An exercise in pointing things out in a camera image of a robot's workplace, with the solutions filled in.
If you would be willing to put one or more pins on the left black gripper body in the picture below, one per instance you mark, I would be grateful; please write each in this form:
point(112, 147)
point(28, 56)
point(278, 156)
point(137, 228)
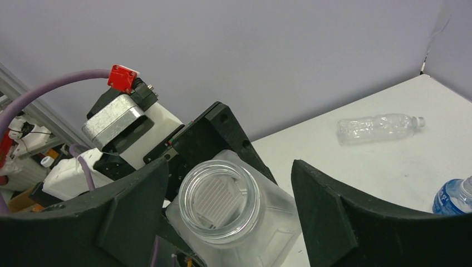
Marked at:
point(215, 130)

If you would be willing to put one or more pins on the clear bottle blue-white cap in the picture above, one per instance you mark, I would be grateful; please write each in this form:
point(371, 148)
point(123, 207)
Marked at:
point(380, 128)

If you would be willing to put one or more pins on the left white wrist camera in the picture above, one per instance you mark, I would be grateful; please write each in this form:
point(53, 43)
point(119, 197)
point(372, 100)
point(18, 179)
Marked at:
point(127, 120)

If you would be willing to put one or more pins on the large clear bottle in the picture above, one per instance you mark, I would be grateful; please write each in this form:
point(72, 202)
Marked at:
point(230, 214)

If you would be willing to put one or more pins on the clear bottle blue label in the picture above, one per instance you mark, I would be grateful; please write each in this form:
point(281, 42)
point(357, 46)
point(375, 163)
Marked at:
point(453, 198)

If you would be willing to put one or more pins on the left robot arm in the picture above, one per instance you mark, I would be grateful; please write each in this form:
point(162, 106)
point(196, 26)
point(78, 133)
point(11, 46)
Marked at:
point(67, 179)

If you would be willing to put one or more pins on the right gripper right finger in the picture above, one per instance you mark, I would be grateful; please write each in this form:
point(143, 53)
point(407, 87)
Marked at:
point(343, 226)

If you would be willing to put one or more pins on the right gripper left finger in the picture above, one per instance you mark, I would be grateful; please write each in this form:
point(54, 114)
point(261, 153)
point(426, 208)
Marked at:
point(114, 225)

